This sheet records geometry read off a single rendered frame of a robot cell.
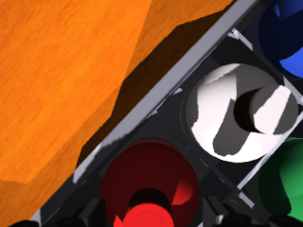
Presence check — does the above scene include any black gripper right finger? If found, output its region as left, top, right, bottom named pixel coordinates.
left=203, top=196, right=303, bottom=227

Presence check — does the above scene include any green bottle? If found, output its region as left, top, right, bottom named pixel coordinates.
left=242, top=136, right=303, bottom=221

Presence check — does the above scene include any red bottle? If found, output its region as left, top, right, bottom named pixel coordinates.
left=100, top=137, right=200, bottom=227

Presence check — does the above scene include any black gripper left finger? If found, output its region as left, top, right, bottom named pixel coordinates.
left=9, top=199, right=107, bottom=227

